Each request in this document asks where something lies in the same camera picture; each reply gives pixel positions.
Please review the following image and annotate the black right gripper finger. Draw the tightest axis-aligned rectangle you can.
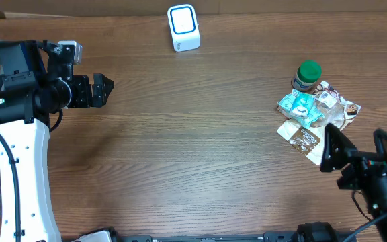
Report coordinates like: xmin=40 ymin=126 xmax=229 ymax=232
xmin=320 ymin=123 xmax=358 ymax=173
xmin=373 ymin=128 xmax=387 ymax=161

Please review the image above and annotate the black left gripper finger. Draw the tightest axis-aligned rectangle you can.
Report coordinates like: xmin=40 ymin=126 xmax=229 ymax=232
xmin=92 ymin=73 xmax=114 ymax=93
xmin=92 ymin=91 xmax=110 ymax=108

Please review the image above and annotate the beige snack bag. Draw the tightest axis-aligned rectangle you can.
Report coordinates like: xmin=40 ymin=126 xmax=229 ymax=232
xmin=277 ymin=81 xmax=361 ymax=165

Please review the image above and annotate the teal flushable wipes pack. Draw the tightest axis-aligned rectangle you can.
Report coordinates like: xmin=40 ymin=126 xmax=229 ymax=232
xmin=277 ymin=89 xmax=325 ymax=128

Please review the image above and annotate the green lidded jar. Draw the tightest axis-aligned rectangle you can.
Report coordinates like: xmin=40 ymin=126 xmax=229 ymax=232
xmin=291 ymin=60 xmax=323 ymax=91

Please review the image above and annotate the green Kleenex Play tissue pack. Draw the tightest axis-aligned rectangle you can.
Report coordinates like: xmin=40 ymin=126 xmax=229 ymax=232
xmin=290 ymin=93 xmax=315 ymax=119

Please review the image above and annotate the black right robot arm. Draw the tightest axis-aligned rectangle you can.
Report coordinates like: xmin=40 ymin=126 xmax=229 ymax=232
xmin=291 ymin=124 xmax=387 ymax=242

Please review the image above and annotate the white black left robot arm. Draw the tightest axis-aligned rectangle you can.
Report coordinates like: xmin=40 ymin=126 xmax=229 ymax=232
xmin=0 ymin=40 xmax=114 ymax=241

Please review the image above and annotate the white barcode scanner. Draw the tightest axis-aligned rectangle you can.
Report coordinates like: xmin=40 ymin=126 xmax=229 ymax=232
xmin=167 ymin=4 xmax=201 ymax=52

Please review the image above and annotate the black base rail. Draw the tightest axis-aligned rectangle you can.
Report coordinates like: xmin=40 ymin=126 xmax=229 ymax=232
xmin=62 ymin=227 xmax=357 ymax=242

